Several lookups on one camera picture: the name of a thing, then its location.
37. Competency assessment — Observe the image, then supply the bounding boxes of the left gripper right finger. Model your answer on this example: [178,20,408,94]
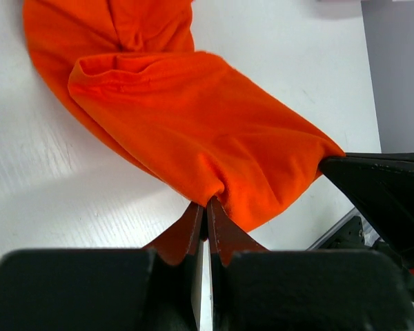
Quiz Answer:
[206,199,414,330]

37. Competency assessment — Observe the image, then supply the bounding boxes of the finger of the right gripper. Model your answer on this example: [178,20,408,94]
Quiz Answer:
[346,152,414,162]
[319,156,414,268]

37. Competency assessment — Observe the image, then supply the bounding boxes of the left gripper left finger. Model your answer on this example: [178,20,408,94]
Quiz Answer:
[0,203,204,330]

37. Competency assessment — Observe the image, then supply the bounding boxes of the orange t-shirt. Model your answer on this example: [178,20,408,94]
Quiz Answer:
[23,1,343,231]

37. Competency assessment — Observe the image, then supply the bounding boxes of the aluminium mounting rail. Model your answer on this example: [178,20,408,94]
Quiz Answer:
[305,206,380,251]

